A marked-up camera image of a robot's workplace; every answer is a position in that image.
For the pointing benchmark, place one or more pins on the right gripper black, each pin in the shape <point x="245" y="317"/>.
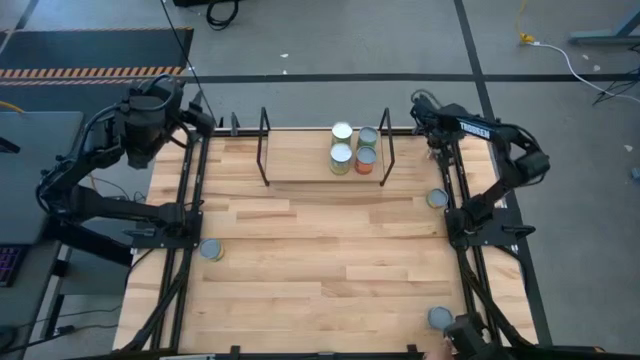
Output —
<point x="435" y="122"/>

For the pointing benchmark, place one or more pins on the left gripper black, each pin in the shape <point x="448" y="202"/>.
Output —
<point x="202" y="125"/>

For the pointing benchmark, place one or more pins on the small gold label can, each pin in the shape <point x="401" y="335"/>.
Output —
<point x="438" y="198"/>

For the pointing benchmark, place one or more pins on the red and green can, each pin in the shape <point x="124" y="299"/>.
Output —
<point x="368" y="136"/>

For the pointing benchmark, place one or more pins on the orange can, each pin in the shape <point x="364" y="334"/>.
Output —
<point x="366" y="156"/>

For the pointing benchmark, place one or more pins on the tall yellow and blue can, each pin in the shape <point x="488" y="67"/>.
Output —
<point x="341" y="153"/>

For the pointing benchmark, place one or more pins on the tall green can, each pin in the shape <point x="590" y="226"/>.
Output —
<point x="342" y="131"/>

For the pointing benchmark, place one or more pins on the small yellow label can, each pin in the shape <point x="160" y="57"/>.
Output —
<point x="210" y="248"/>

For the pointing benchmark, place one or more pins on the small brown label can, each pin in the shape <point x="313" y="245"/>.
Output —
<point x="438" y="316"/>

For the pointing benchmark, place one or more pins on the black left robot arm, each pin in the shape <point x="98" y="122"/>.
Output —
<point x="115" y="207"/>

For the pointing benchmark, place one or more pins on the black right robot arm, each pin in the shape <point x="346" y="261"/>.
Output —
<point x="520" y="165"/>

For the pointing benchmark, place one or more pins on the wooden shelf with black brackets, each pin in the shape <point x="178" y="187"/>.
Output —
<point x="300" y="155"/>

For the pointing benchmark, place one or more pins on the black box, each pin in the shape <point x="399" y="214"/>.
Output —
<point x="190" y="2"/>

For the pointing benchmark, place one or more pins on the yellow plug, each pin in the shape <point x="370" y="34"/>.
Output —
<point x="525" y="38"/>

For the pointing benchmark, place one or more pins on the black hazard-striped floor mat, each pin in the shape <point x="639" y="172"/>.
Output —
<point x="50" y="97"/>
<point x="75" y="50"/>

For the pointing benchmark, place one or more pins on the dark grey desk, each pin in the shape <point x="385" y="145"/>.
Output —
<point x="25" y="175"/>

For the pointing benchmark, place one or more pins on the grey metal table base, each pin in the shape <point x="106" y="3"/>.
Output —
<point x="600" y="36"/>

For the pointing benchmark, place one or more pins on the person's hand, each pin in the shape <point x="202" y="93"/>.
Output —
<point x="440" y="356"/>

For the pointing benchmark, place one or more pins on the white strip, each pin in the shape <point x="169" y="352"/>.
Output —
<point x="187" y="357"/>

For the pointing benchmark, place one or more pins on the backlit keyboard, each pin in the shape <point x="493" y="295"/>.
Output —
<point x="7" y="265"/>

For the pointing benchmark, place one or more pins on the dark low side table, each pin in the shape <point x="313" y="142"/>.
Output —
<point x="30" y="300"/>

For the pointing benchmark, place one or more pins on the black metal table frame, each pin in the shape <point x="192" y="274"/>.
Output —
<point x="242" y="133"/>

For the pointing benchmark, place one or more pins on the black desk mount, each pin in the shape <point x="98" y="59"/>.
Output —
<point x="7" y="146"/>

